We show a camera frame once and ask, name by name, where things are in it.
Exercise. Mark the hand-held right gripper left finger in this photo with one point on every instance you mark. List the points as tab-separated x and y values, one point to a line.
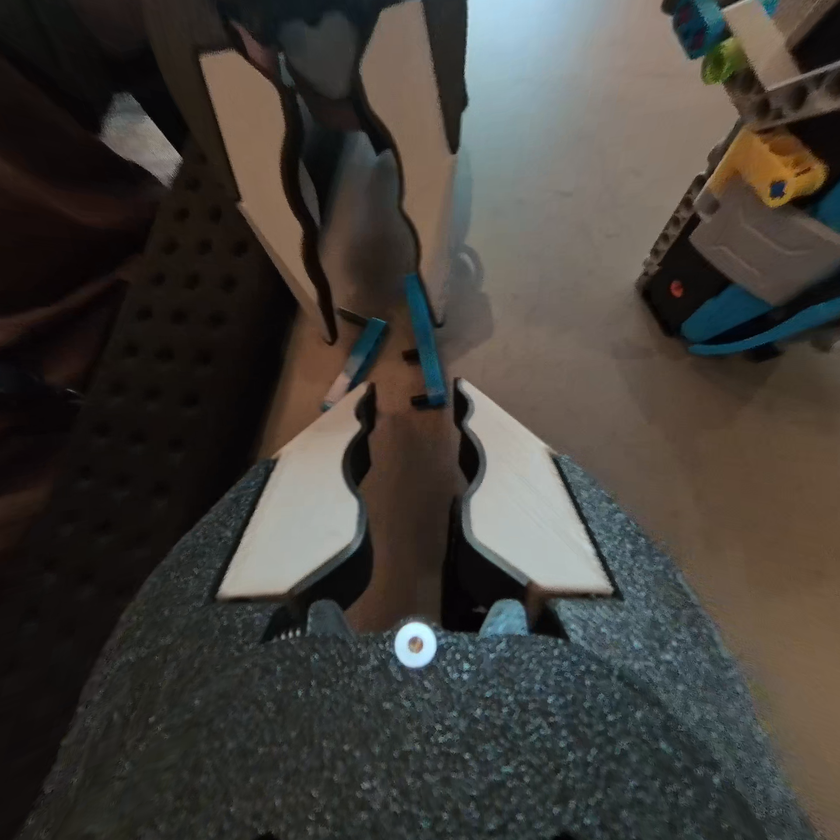
295	518

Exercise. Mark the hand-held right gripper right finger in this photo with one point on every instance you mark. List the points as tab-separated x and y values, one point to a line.
531	518

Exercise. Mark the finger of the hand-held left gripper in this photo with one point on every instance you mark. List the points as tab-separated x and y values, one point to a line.
249	144
420	131

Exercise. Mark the teal short beam with pins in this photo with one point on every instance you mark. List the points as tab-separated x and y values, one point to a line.
364	348

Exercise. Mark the teal long holed beam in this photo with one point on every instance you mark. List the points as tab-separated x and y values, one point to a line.
423	328

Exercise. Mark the dark grey axle rod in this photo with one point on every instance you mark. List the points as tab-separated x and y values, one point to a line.
351	316

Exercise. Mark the blue grey toy robot model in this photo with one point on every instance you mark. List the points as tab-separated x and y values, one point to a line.
754	262

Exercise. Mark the black perforated panel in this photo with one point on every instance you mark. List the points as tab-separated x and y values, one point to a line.
164	394

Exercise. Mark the person's brown clothing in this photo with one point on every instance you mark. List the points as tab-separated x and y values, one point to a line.
59	197

